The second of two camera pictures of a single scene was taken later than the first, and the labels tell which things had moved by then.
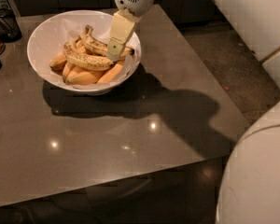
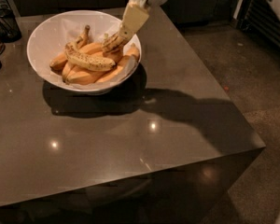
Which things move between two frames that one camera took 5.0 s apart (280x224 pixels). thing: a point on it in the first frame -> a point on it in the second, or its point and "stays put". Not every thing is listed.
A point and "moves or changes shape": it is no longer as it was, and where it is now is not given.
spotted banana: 89,37 moves or changes shape
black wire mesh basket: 5,21 stays put
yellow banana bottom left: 74,74 stays put
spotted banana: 90,63 stays put
